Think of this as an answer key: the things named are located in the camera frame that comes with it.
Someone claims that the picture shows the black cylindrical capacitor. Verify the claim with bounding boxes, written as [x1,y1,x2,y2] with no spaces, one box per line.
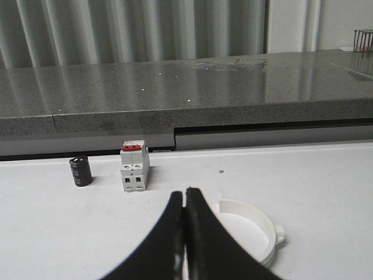
[69,155,93,187]

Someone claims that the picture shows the white half-ring pipe clamp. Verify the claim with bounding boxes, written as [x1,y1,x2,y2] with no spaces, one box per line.
[219,194,286,268]

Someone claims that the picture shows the grey stone countertop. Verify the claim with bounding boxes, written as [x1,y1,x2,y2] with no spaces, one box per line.
[1,50,372,137]

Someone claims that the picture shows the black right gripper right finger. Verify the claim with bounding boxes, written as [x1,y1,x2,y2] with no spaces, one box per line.
[185,187,278,279]

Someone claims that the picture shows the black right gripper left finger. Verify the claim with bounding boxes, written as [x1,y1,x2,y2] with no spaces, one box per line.
[103,191,184,279]

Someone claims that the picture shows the white circuit breaker red switch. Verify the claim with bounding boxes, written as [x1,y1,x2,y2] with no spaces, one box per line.
[120,140,150,192]

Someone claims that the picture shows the dark wire rack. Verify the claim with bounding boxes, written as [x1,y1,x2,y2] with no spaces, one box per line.
[353,29,373,53]

